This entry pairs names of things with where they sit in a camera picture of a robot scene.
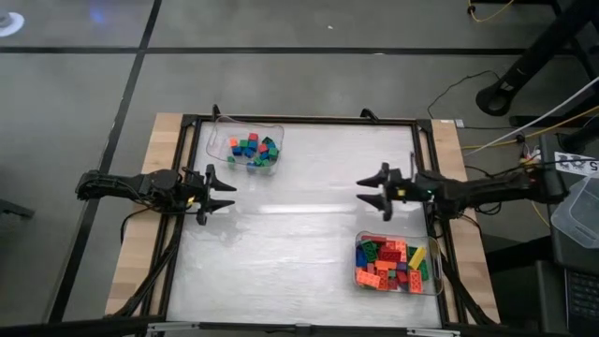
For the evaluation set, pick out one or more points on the black keyboard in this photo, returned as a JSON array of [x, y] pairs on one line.
[[582, 299]]

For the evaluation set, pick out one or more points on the dark grey cabinet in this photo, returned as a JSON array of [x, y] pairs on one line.
[[552, 234]]

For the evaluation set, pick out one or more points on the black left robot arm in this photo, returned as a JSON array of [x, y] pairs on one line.
[[117, 185]]

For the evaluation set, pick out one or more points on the black metal table frame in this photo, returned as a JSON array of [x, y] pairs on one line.
[[299, 118]]

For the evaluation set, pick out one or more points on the long purple block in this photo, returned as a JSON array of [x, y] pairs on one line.
[[401, 267]]

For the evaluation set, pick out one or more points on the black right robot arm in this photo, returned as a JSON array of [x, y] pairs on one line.
[[491, 189]]

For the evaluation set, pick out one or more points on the clear plastic bin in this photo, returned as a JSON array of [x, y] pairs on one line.
[[217, 136], [437, 276]]

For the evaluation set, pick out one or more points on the small purple brick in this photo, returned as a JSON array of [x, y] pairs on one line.
[[251, 166]]

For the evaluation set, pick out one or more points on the orange two-by-four brick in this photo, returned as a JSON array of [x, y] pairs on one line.
[[401, 247], [383, 279]]

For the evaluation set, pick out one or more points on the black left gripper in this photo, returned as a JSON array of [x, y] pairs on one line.
[[180, 189]]

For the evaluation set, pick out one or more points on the white round floor object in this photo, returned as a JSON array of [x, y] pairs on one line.
[[10, 23]]

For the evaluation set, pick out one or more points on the small red cube brick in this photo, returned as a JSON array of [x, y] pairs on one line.
[[253, 137]]

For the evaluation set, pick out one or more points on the dark red brick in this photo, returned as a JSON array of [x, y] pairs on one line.
[[392, 283]]

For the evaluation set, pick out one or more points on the translucent plastic tub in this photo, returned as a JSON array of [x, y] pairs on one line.
[[578, 215]]

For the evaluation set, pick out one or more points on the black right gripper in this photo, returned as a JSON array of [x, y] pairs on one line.
[[419, 189]]

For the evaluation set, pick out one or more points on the blue two-by-four brick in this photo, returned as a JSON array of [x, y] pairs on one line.
[[360, 257]]

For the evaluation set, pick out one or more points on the black floor object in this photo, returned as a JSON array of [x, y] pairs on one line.
[[16, 209]]

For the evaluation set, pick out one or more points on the light wooden side board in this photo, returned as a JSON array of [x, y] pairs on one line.
[[140, 271], [472, 281]]

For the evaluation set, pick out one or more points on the small blue brick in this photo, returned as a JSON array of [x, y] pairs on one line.
[[249, 152], [264, 156], [253, 145], [237, 150]]

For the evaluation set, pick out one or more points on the small orange cube brick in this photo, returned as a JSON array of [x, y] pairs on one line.
[[233, 142]]

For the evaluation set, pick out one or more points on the silver extrusion piece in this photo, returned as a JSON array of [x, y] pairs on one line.
[[433, 332], [173, 326]]

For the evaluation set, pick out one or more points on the green two-by-four brick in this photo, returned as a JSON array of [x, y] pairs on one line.
[[412, 251], [369, 250], [423, 270]]

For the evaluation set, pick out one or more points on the white paper label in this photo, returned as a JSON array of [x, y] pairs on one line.
[[578, 164]]

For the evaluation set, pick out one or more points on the red two-by-four brick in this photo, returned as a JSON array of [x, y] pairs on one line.
[[389, 255]]

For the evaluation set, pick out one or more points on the black floor stand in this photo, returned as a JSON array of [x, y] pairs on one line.
[[529, 56]]

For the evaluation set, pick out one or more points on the yellow brick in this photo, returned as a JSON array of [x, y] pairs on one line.
[[417, 257]]

